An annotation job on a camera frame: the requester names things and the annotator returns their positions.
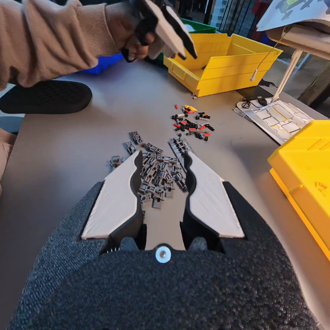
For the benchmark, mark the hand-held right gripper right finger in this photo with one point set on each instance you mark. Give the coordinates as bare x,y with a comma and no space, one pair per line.
214,203

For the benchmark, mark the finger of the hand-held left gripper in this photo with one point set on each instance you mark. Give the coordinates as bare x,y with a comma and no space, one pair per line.
184,31
167,31

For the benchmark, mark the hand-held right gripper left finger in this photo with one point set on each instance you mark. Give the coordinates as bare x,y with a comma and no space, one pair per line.
113,203

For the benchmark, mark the pile of grey track links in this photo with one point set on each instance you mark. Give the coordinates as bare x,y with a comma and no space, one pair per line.
154,175

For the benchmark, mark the yellow plastic storage bin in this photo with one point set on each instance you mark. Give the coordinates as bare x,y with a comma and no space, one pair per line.
226,72
304,167

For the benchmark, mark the grey toy track belt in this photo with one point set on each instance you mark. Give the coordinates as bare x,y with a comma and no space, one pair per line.
179,147

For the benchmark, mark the pile of small building pieces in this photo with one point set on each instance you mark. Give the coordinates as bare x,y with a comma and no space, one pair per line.
193,123

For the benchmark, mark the person's left forearm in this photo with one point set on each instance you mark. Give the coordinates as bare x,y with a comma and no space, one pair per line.
51,38

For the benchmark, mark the grey desk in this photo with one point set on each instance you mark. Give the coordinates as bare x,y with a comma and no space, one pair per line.
103,116

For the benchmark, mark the person's left hand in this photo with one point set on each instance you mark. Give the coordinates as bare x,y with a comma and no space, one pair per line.
121,20

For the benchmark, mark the green plastic storage bin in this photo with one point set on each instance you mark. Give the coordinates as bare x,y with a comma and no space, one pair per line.
198,25

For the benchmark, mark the blue plastic storage bin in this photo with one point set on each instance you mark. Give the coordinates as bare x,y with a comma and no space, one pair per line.
105,63

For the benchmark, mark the background coloured bins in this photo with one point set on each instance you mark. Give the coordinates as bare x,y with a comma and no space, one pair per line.
257,15

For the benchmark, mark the clipboard with diagram sheet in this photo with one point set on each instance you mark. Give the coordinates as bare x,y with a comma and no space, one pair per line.
278,121

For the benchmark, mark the open instruction booklet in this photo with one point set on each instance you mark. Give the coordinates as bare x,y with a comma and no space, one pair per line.
291,13

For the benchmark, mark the black chair armrest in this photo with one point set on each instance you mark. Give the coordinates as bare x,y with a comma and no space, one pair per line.
46,98

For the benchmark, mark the grey chair seat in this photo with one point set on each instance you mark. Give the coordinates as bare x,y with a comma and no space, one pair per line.
10,123

